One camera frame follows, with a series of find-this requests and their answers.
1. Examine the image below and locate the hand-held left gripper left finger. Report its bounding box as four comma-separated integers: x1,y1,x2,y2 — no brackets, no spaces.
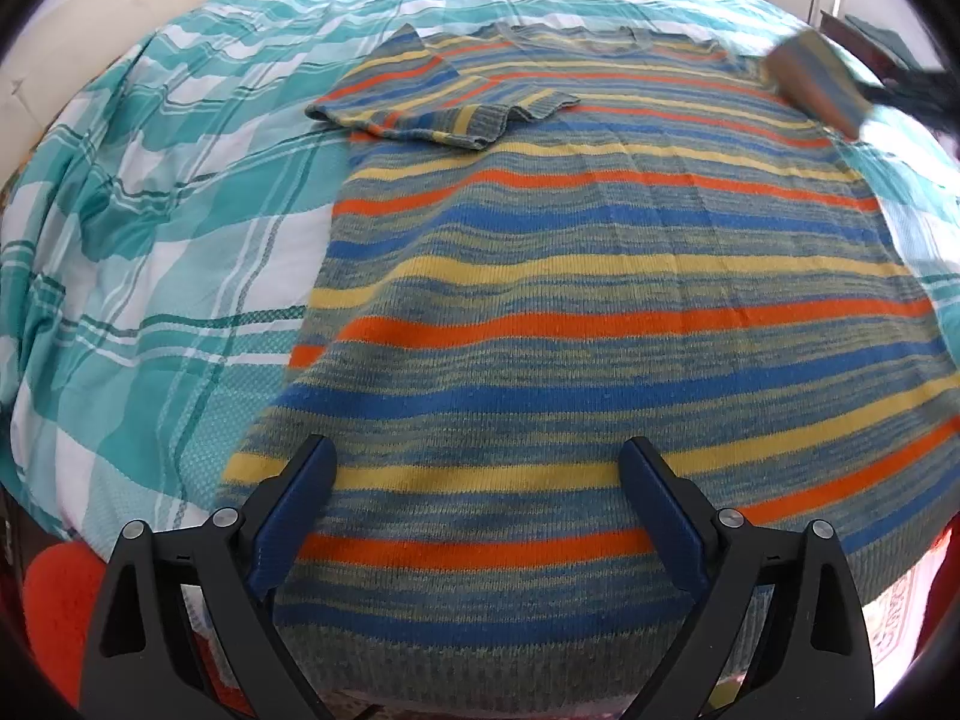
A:
79,433,353,720

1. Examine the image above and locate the red patterned cloth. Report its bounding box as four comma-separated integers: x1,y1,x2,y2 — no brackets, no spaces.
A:
862,562,942,672

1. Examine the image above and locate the dark wooden furniture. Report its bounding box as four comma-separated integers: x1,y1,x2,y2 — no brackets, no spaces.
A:
817,7,935,83

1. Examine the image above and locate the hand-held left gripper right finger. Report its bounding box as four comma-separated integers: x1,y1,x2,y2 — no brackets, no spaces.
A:
616,436,877,720

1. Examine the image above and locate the cream padded headboard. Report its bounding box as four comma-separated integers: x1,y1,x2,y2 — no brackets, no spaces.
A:
0,0,226,192

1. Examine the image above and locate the orange cloth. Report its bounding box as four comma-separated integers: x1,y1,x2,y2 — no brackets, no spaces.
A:
21,544,115,695

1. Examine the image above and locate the striped knit sweater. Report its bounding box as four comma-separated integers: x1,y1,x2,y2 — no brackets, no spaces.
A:
214,22,960,698

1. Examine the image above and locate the teal plaid bedspread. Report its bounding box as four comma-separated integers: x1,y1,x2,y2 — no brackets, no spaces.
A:
0,0,960,545

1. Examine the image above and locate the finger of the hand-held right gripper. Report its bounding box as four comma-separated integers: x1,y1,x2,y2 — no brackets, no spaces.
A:
862,67,960,140

